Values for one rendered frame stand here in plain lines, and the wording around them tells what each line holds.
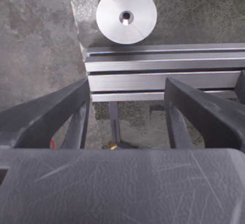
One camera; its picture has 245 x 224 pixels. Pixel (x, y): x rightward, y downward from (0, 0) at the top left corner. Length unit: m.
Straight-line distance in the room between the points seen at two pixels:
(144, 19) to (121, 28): 0.02
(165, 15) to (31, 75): 1.37
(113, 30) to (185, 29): 0.09
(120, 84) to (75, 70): 1.20
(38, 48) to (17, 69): 0.24
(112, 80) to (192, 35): 0.10
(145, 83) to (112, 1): 0.11
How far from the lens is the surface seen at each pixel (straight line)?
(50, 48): 1.39
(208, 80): 0.27
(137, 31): 0.20
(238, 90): 0.28
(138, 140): 0.40
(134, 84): 0.26
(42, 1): 1.26
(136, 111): 0.34
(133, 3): 0.19
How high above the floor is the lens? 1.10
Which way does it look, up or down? 43 degrees down
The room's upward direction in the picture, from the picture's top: 179 degrees counter-clockwise
